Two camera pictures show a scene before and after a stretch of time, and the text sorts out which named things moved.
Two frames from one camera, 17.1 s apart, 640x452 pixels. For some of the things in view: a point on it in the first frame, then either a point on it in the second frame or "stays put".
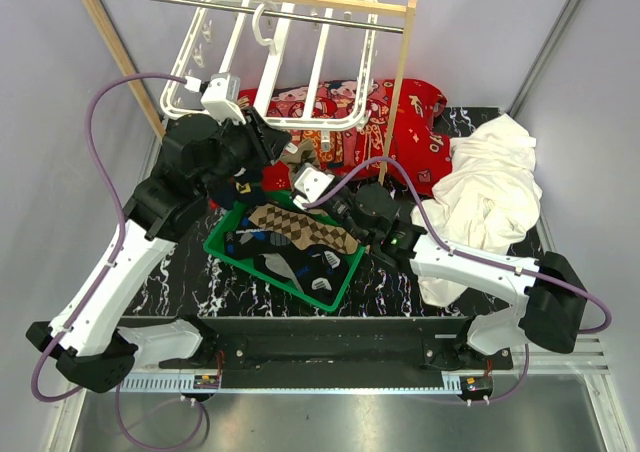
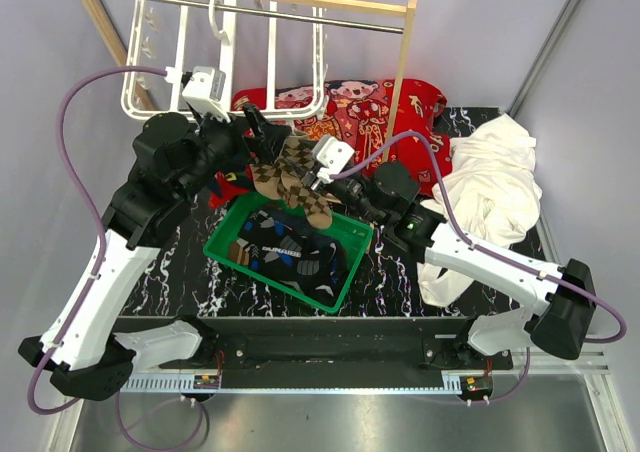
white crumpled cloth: x=487 y=198 stays put
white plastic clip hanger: x=299 y=61 -> x=178 y=96
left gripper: x=268 y=142 stays put
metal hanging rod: x=248 y=9 stays put
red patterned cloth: x=413 y=140 stays put
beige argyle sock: x=302 y=226 -> x=282 y=179
